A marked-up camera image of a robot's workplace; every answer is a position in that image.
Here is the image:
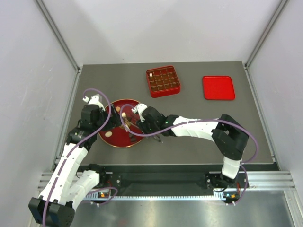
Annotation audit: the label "round dark red plate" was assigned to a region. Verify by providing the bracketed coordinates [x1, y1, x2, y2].
[99, 99, 144, 148]

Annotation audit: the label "metal tongs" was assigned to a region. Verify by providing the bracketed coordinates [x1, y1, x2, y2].
[126, 115, 164, 144]

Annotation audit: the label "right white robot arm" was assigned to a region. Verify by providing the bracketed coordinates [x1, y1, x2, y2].
[131, 104, 249, 187]

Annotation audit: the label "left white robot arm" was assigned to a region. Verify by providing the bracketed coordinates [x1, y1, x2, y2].
[28, 104, 121, 227]

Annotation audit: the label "oval white chocolate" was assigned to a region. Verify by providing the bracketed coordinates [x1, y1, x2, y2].
[105, 131, 113, 138]

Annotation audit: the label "red chocolate box with tray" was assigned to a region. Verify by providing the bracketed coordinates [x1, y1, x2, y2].
[146, 65, 181, 98]

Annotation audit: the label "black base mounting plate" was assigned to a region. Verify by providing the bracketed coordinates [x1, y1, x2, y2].
[78, 164, 249, 197]

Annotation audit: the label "red box lid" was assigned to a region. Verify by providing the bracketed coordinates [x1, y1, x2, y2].
[202, 75, 235, 101]

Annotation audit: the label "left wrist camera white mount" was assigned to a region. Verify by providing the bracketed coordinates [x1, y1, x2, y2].
[82, 94, 104, 108]

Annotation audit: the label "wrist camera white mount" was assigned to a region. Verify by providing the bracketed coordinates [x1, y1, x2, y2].
[131, 103, 148, 122]
[82, 94, 104, 108]

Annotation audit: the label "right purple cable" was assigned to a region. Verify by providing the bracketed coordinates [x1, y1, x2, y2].
[120, 104, 260, 166]

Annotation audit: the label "purple cable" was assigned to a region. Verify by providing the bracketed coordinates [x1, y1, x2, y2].
[120, 104, 260, 166]
[42, 88, 119, 225]

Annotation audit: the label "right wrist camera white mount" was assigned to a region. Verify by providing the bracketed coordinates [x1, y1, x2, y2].
[131, 103, 148, 122]

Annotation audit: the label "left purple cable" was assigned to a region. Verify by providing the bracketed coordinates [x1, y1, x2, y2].
[42, 88, 119, 225]

